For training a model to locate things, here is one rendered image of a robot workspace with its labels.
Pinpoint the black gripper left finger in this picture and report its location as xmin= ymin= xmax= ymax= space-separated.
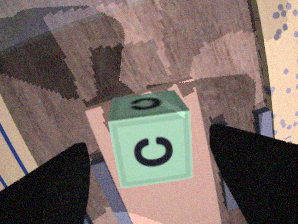
xmin=0 ymin=143 xmax=90 ymax=224

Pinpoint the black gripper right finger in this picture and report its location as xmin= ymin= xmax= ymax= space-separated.
xmin=210 ymin=124 xmax=298 ymax=224

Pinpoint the pale green labelled cube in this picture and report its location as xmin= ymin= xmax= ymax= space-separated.
xmin=108 ymin=91 xmax=193 ymax=189

